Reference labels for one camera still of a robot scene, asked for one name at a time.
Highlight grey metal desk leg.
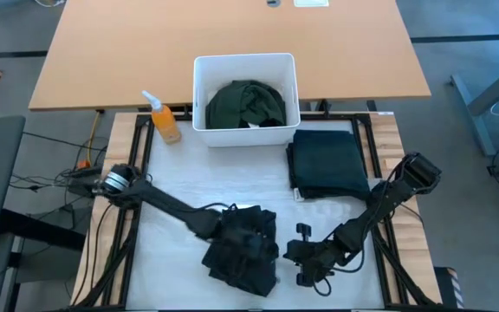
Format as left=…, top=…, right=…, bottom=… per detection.
left=450, top=55, right=499, bottom=158

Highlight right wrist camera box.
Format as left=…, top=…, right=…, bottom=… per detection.
left=295, top=269, right=314, bottom=287

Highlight dark blue denim jeans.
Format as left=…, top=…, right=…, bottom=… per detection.
left=286, top=128, right=371, bottom=201

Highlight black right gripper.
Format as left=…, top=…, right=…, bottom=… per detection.
left=282, top=223, right=340, bottom=277

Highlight light brown wooden desk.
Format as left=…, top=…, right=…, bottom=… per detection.
left=28, top=0, right=431, bottom=113

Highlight white plastic laundry basket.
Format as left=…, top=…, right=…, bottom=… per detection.
left=191, top=52, right=301, bottom=148

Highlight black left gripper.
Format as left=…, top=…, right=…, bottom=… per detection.
left=220, top=211, right=277, bottom=262

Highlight orange spray bottle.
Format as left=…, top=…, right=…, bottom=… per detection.
left=140, top=89, right=183, bottom=145

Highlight white desk outlet plate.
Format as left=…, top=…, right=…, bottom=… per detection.
left=293, top=0, right=330, bottom=9

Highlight black hazard-striped box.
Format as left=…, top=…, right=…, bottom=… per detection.
left=433, top=267, right=466, bottom=309

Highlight yellow cable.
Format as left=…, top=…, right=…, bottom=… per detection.
left=87, top=110, right=102, bottom=164

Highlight dark zippered trousers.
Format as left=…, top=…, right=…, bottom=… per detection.
left=200, top=204, right=280, bottom=298

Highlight dark green garment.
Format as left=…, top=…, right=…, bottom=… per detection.
left=204, top=79, right=288, bottom=130

